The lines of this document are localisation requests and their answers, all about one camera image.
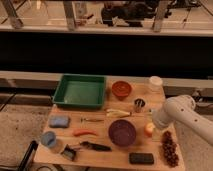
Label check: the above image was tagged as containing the orange yellow apple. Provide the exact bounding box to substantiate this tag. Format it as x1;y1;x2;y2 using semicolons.
144;122;155;137

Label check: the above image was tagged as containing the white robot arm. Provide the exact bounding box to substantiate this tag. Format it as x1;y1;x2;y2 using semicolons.
152;95;213;146

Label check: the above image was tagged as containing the green plastic tray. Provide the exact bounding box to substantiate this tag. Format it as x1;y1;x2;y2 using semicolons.
53;74;106;109

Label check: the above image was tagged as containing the small orange bowl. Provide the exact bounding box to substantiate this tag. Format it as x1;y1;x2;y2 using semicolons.
112;81;132;99

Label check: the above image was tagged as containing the banana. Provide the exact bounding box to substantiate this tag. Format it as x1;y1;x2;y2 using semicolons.
106;109;131;118

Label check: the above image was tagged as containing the small metal cup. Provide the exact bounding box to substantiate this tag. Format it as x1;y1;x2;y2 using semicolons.
134;98;145;113

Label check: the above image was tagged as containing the purple bowl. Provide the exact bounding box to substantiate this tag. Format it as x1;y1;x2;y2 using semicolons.
108;119;136;147

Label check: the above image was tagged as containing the wooden board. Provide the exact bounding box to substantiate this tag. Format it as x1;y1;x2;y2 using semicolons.
34;80;185;171

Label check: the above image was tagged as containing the blue sponge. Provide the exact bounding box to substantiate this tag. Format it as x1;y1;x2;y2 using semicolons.
49;116;70;128

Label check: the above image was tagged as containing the black marker tool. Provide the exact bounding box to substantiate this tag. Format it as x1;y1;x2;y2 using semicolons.
80;141;111;151

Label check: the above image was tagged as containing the black person in background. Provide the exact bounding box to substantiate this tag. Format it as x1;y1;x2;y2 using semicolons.
101;0;159;27

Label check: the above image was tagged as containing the black rectangular sponge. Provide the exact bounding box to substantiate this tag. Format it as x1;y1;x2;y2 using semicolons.
129;153;154;164

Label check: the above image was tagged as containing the blue plastic cup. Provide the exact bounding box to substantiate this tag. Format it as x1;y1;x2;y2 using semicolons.
41;131;56;148

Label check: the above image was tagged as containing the bunch of red grapes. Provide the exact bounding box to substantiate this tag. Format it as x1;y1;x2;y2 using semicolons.
162;131;179;167

